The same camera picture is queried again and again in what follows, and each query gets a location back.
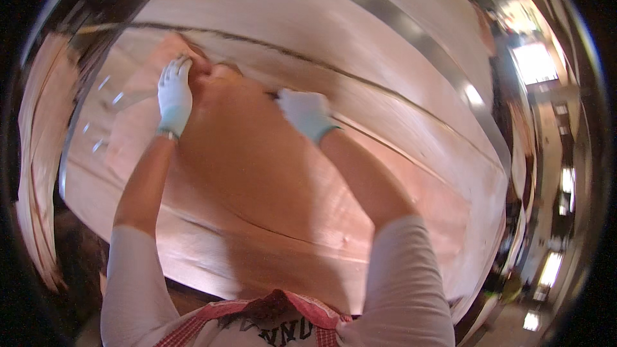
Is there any pile of veneer strips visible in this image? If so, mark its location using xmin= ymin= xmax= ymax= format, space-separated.
xmin=15 ymin=33 xmax=82 ymax=292

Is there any person's body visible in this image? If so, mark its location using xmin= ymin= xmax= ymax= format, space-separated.
xmin=100 ymin=215 xmax=457 ymax=347

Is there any bright window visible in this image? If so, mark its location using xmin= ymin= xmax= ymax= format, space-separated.
xmin=512 ymin=42 xmax=559 ymax=85

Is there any person's left hand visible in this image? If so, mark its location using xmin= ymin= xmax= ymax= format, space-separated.
xmin=157 ymin=55 xmax=194 ymax=138

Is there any person's right hand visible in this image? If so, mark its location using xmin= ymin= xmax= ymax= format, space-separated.
xmin=277 ymin=88 xmax=341 ymax=145

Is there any reddish wood veneer sheet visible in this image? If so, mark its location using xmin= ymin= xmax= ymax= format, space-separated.
xmin=103 ymin=33 xmax=475 ymax=316

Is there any large pale wood veneer sheet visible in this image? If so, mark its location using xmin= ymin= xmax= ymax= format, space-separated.
xmin=58 ymin=0 xmax=513 ymax=325

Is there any grey metal rail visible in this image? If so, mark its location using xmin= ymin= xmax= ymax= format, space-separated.
xmin=270 ymin=0 xmax=513 ymax=174

